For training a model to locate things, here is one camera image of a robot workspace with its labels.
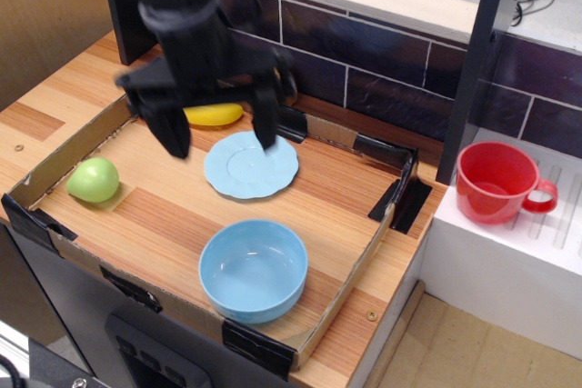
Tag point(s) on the yellow plastic banana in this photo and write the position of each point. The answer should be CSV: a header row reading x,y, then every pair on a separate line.
x,y
213,115

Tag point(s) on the cardboard fence with black tape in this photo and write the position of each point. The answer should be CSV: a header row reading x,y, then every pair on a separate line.
x,y
362,217

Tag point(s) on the brass screw right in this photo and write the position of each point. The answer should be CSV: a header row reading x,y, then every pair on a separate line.
x,y
371,316

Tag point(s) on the light blue plastic bowl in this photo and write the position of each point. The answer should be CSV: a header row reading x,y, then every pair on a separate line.
x,y
253,271

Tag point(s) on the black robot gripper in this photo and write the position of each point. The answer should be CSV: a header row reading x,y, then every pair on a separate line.
x,y
202,63

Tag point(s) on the green plastic pear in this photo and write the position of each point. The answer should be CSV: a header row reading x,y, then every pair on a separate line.
x,y
95,180

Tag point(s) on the light blue scalloped plate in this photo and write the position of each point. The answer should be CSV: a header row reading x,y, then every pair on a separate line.
x,y
238,166

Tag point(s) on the black vertical post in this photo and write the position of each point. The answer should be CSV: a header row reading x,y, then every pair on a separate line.
x,y
492,22

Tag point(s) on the red plastic cup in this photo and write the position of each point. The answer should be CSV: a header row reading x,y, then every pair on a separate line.
x,y
496,181

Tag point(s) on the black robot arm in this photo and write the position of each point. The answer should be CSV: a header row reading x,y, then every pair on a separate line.
x,y
203,63

